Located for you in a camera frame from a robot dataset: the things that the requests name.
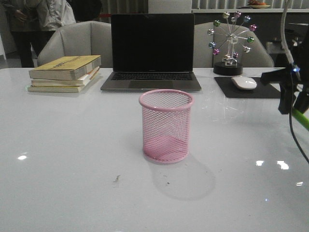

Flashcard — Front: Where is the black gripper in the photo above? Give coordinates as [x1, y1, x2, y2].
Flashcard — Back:
[260, 41, 309, 115]

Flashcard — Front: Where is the green marker pen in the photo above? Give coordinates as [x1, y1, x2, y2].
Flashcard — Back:
[292, 108, 309, 131]

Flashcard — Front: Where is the pink mesh pen holder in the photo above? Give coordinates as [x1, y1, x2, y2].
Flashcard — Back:
[139, 89, 194, 164]

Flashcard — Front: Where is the black mouse pad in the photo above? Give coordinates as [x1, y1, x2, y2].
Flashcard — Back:
[214, 77, 281, 99]

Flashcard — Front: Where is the white computer mouse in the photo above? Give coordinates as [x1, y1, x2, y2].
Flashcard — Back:
[231, 76, 257, 90]

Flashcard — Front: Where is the right grey armchair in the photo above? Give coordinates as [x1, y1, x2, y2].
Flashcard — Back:
[193, 22, 274, 68]

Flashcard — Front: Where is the grey armchair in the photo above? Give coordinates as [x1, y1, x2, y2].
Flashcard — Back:
[37, 21, 113, 68]
[193, 22, 274, 68]

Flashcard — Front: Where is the ferris wheel desk ornament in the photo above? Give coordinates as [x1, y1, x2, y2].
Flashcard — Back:
[207, 10, 257, 76]

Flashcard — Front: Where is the fruit plate on counter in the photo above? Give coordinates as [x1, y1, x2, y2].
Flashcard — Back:
[247, 0, 270, 9]

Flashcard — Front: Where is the grey open laptop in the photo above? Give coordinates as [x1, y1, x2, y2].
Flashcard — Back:
[100, 13, 201, 91]

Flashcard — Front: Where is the left grey armchair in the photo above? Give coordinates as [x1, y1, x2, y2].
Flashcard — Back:
[37, 21, 113, 68]

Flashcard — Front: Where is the top yellow book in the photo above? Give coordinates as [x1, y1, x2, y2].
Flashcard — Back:
[29, 55, 101, 80]

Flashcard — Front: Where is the bottom pale yellow book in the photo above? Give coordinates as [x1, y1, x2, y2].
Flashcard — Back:
[25, 75, 97, 93]

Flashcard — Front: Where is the person in light jacket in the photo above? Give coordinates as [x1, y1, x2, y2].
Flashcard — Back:
[36, 0, 76, 31]

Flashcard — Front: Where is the person in dark clothes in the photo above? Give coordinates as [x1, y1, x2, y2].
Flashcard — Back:
[0, 0, 47, 68]

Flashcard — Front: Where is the black cable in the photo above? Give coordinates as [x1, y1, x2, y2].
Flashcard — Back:
[289, 63, 309, 164]

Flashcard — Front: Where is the white cable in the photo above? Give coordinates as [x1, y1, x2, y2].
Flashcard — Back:
[281, 0, 295, 65]

